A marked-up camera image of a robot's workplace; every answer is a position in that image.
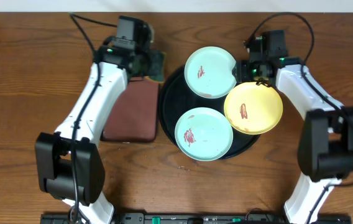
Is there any green and orange sponge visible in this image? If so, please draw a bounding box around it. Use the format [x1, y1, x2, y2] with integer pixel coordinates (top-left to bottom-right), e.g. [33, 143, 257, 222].
[148, 50, 166, 83]

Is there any yellow plate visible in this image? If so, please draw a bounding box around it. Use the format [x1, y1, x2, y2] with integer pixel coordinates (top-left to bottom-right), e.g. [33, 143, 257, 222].
[224, 82, 283, 135]

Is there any light blue plate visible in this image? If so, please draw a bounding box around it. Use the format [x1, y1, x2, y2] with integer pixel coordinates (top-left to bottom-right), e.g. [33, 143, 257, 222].
[184, 46, 237, 99]
[174, 107, 233, 161]

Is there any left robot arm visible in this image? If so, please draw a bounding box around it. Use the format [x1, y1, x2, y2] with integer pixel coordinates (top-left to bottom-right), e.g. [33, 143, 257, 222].
[35, 28, 154, 223]

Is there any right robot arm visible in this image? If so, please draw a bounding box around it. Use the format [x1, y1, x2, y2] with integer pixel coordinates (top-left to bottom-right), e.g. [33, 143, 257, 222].
[233, 30, 353, 223]

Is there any round black serving tray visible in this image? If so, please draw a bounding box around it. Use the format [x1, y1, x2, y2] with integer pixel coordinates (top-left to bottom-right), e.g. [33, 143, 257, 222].
[157, 66, 260, 159]

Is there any rectangular black tray brown mat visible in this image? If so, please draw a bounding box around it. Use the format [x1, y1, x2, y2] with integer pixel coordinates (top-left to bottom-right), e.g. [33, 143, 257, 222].
[101, 78, 160, 142]

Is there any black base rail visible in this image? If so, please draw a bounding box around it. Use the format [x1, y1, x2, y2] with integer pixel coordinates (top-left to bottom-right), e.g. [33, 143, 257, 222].
[40, 212, 352, 224]

